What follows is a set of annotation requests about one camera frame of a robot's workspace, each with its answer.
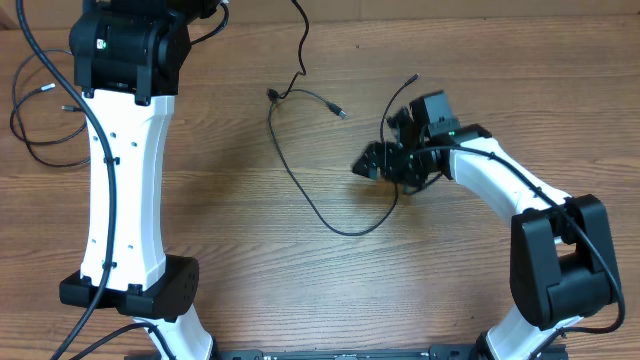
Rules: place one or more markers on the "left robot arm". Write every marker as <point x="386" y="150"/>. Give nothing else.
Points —
<point x="127" y="59"/>

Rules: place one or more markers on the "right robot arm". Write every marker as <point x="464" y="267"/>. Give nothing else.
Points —
<point x="563" y="266"/>

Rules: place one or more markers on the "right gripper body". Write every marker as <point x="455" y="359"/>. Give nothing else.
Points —
<point x="401" y="164"/>

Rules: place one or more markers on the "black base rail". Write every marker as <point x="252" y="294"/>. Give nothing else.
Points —
<point x="345" y="354"/>

